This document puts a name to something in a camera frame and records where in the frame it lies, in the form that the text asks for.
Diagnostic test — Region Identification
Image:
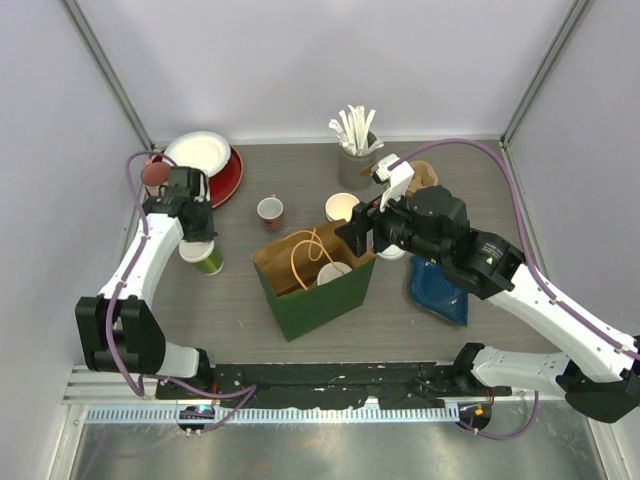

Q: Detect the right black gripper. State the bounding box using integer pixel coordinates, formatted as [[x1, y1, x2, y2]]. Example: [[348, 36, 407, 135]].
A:
[[336, 180, 448, 267]]

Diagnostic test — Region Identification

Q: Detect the stack of green paper cups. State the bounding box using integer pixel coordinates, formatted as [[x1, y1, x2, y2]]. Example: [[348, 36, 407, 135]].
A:
[[325, 192, 360, 222]]

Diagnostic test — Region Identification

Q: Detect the stack of white lids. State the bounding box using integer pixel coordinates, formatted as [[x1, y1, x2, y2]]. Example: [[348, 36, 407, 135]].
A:
[[376, 245, 405, 261]]

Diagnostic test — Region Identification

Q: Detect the white cup lid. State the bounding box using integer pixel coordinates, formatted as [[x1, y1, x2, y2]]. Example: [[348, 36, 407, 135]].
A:
[[178, 241, 215, 263], [316, 262, 352, 286]]

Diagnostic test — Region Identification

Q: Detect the green paper bag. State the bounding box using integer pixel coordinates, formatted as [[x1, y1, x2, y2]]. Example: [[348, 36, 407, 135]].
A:
[[251, 220, 376, 341]]

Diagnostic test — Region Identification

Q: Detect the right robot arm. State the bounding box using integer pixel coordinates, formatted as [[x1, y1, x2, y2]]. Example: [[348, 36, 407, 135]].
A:
[[335, 186, 639, 423]]

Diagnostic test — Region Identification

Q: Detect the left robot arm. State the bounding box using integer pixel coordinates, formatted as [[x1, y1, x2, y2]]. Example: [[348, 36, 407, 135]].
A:
[[75, 167, 223, 399]]

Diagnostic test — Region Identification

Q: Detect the red round tray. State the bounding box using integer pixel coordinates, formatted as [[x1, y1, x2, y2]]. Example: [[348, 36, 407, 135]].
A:
[[145, 148, 243, 210]]

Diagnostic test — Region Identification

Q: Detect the floral pink tumbler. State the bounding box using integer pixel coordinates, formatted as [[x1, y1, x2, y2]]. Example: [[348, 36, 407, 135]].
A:
[[141, 161, 171, 196]]

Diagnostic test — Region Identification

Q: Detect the white paper plate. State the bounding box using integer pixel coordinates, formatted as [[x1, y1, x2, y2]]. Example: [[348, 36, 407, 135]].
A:
[[164, 131, 231, 177]]

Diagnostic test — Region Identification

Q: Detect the grey straw holder cup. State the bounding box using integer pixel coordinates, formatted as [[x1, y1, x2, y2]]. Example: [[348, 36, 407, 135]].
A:
[[338, 146, 377, 191]]

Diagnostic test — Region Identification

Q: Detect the cardboard cup carrier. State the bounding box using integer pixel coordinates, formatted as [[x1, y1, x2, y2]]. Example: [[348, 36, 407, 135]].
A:
[[406, 160, 439, 197]]

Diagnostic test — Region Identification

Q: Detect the blue leaf-shaped dish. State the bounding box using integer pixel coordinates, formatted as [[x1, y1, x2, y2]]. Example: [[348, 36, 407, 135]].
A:
[[408, 256, 469, 327]]

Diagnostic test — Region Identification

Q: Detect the white wrapped straws bundle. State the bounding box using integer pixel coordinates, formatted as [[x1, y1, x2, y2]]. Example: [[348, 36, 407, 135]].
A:
[[328, 105, 384, 156]]

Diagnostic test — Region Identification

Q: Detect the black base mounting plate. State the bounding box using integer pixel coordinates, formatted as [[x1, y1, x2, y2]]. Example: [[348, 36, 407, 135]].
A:
[[154, 360, 512, 411]]

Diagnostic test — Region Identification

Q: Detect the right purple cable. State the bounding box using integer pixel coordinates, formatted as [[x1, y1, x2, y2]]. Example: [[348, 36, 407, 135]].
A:
[[392, 138, 640, 441]]

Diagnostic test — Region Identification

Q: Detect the purple cable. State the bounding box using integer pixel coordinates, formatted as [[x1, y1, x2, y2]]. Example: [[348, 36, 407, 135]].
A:
[[107, 149, 259, 446], [392, 138, 640, 441]]

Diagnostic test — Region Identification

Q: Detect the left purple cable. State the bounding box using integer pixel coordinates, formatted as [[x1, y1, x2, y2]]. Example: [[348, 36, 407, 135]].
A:
[[107, 149, 259, 446]]

